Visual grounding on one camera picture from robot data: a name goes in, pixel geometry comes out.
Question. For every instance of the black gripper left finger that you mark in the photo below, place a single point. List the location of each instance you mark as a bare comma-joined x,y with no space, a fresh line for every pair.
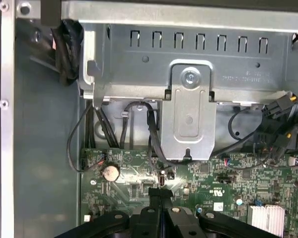
144,223

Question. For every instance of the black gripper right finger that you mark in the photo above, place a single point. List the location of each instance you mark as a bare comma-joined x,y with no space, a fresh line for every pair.
181,223

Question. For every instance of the internal USB port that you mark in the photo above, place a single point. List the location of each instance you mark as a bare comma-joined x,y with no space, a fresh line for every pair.
162,180

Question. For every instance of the green motherboard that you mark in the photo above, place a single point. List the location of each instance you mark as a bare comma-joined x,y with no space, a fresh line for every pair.
213,188

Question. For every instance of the round coin cell battery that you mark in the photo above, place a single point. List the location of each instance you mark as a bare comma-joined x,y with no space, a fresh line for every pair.
111,173

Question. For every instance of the silver finned heat sink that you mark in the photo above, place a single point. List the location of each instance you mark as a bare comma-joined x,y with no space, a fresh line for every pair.
265,220

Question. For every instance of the black PC case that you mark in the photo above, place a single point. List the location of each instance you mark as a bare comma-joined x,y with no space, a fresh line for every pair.
47,148

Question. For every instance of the black power connector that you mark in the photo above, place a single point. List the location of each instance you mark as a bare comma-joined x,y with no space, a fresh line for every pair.
281,146
275,106

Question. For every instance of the silver metal drive cage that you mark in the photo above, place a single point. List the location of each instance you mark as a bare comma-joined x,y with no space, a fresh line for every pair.
139,74

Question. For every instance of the silver cage bracket plate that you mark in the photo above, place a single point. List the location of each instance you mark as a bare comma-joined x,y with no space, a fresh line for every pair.
188,129

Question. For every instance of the silver bracket screw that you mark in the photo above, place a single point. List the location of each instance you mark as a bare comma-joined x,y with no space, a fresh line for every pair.
190,78

